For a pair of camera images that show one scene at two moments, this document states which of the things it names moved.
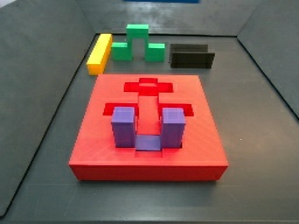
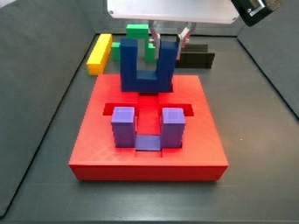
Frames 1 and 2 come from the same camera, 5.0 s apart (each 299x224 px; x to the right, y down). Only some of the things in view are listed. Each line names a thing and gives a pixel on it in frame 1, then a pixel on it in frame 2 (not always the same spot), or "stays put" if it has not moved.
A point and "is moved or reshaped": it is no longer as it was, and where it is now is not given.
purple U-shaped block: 171,138 stays put
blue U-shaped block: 167,1 is moved or reshaped
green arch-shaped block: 123,49 stays put
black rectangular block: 191,56 stays put
